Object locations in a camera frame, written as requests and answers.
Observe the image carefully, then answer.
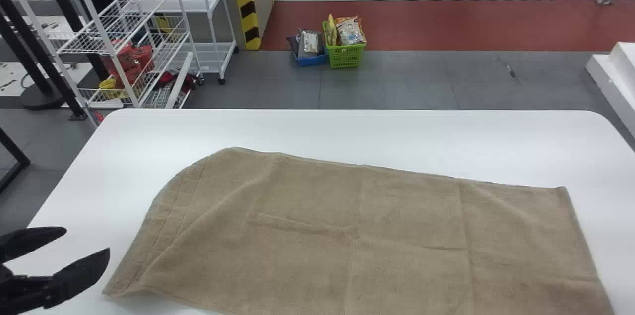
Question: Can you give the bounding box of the beige towel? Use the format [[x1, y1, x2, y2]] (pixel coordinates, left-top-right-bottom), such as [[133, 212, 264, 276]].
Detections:
[[103, 147, 616, 315]]

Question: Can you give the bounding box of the blue basket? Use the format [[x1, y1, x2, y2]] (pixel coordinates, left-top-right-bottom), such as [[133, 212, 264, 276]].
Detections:
[[286, 33, 328, 67]]

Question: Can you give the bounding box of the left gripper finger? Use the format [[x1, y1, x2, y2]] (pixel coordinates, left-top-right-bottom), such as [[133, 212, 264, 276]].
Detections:
[[44, 248, 111, 308], [0, 227, 67, 264]]

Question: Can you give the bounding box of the red snack packet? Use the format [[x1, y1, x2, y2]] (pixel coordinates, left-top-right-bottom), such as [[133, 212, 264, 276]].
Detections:
[[116, 67, 144, 89], [102, 41, 134, 75], [131, 45, 155, 72]]

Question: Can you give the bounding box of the orange snack packet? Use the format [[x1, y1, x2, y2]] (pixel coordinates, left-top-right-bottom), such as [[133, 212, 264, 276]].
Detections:
[[336, 16, 367, 46]]

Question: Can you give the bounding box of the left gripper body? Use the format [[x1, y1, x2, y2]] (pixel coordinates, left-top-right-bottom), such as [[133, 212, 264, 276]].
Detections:
[[0, 264, 52, 315]]

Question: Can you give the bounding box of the white shelf trolley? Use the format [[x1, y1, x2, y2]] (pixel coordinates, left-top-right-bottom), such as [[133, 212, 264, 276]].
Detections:
[[147, 0, 239, 85]]

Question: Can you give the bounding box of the white wire rack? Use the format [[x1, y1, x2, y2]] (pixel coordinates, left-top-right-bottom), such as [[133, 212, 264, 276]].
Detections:
[[0, 0, 204, 110]]

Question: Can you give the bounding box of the grey snack packet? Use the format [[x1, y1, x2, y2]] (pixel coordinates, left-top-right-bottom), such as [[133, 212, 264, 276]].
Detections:
[[297, 29, 323, 59]]

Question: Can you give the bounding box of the yellow snack packet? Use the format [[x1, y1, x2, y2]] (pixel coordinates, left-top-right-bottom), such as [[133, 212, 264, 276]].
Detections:
[[326, 14, 339, 47]]

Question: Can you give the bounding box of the green basket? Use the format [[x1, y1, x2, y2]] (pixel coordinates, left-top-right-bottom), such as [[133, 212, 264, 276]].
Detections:
[[323, 20, 367, 69]]

